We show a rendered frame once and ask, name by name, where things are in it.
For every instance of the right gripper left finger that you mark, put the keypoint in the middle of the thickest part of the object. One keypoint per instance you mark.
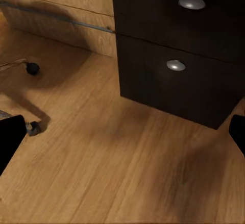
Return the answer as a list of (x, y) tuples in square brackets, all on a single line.
[(12, 132)]

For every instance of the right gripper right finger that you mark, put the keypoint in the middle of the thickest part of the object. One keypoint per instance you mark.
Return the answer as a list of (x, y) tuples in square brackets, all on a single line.
[(237, 131)]

